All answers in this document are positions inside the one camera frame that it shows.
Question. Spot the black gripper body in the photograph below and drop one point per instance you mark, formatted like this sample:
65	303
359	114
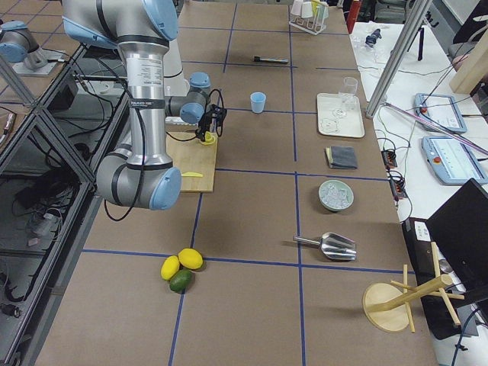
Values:
206	119

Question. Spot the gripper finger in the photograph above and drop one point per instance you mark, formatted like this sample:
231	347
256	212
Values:
199	132

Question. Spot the lemon slice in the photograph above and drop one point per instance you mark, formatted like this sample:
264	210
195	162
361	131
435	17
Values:
208	144
208	137

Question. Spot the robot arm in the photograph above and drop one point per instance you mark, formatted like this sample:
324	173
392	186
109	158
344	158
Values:
19	46
139	172

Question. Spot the light blue plastic cup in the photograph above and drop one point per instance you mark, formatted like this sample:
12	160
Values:
257	100

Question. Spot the yellow lemon right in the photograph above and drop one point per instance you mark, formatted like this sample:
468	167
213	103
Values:
190	258

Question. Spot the yellow lemon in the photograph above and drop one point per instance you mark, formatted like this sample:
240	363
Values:
190	258
170	267

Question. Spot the white cup drying rack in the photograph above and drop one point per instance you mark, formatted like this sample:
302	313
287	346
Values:
309	16

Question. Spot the yellow lemon left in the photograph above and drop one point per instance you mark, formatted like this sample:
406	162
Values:
170	267

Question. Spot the wooden cutting board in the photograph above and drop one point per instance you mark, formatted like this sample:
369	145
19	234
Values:
190	156

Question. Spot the yellow plastic knife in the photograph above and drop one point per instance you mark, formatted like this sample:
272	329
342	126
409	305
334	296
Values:
192	175

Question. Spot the white bear tray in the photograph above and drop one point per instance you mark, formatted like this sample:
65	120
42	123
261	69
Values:
336	117

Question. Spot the grey folded cloth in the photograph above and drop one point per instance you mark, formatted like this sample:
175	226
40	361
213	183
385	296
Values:
341	157

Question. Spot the green bowl of ice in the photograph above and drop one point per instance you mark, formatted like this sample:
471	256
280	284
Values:
335	195

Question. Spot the green lime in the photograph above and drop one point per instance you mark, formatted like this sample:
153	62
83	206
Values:
180	280

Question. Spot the metal ice scoop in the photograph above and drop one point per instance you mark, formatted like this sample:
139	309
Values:
333	246

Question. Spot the upper teach pendant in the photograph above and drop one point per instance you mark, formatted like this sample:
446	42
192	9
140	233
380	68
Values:
440	110

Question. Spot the teach pendant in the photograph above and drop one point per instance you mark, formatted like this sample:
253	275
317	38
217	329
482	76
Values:
452	162
440	110

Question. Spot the lower teach pendant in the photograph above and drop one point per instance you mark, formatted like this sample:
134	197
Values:
452	162

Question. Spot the wooden mug tree stand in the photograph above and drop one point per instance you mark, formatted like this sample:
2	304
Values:
388	306

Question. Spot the black laptop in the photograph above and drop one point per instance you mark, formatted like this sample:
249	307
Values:
459	228

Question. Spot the aluminium frame post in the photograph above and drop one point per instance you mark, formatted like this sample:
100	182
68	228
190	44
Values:
405	39

